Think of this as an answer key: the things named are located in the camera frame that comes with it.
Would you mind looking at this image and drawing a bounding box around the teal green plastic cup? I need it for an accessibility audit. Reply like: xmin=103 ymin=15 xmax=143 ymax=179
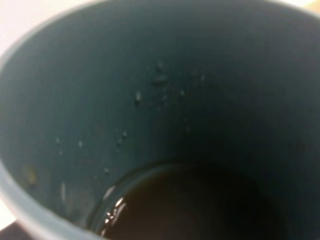
xmin=0 ymin=0 xmax=320 ymax=240

